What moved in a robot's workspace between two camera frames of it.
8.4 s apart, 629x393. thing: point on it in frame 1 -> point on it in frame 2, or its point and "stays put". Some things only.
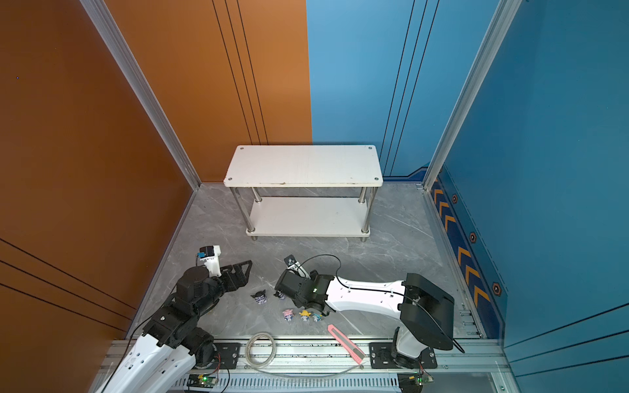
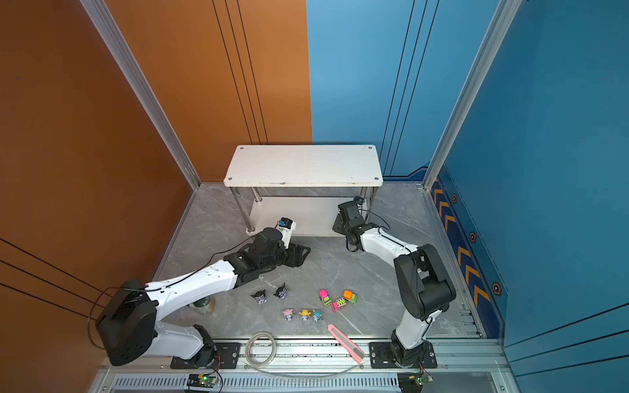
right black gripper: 298,304 -> 337,225
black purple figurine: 279,294 stays put
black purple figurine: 260,296 stays put
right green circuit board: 413,381 stays put
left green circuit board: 201,381 stays put
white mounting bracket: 210,255 -> 286,226
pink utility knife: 355,354 stays put
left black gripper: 242,277 -> 298,259
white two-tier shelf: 314,191 stays put
